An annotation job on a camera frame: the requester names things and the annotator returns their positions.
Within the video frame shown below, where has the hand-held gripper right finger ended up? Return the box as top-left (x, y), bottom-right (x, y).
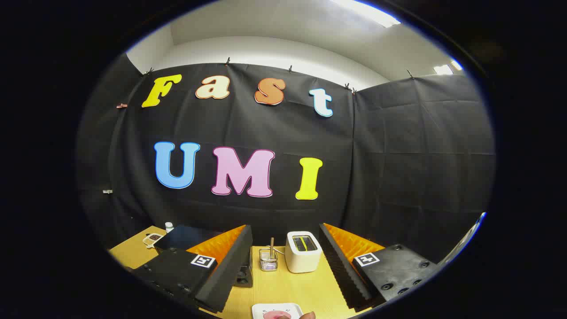
top-left (318, 222), bottom-right (440, 311)

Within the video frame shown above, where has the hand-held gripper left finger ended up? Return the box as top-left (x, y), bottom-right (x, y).
top-left (132, 224), bottom-right (254, 314)

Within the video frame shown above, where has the black toaster oven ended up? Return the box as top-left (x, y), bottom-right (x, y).
top-left (153, 225), bottom-right (254, 288)

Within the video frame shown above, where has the white square plate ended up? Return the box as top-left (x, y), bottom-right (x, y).
top-left (252, 303), bottom-right (304, 319)

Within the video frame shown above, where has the white pop-up toaster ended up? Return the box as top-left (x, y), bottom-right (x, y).
top-left (285, 231), bottom-right (322, 274)

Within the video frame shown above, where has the clear glass utensil holder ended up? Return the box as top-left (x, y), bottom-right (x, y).
top-left (259, 248), bottom-right (279, 272)

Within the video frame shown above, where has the black backdrop cloth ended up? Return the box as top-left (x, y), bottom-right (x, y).
top-left (75, 53), bottom-right (496, 266)

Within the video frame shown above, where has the long ceiling light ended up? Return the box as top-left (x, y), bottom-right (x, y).
top-left (330, 0), bottom-right (401, 28)

